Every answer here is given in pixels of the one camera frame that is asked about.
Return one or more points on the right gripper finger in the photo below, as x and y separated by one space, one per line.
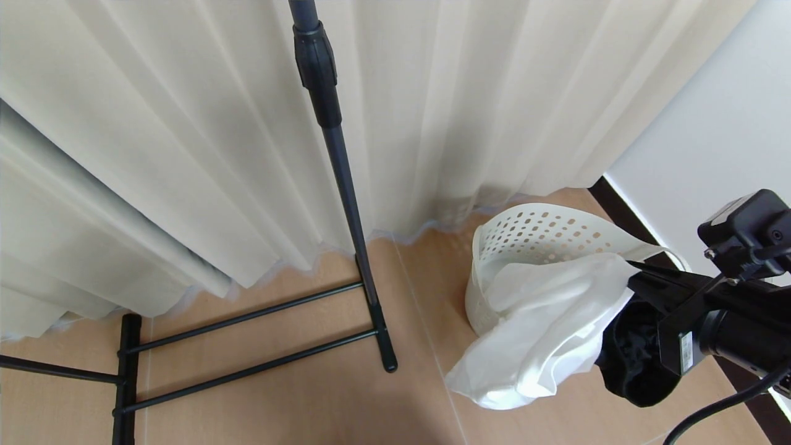
670 285

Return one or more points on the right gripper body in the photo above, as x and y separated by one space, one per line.
741 337

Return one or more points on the white printed t-shirt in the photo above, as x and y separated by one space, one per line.
544 334

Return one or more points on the white laundry basket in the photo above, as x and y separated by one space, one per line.
544 232

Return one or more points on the black clothes rack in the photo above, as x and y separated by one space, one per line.
316 62

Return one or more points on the black garment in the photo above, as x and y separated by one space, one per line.
630 364

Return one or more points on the beige curtain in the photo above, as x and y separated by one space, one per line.
494 93
74 247

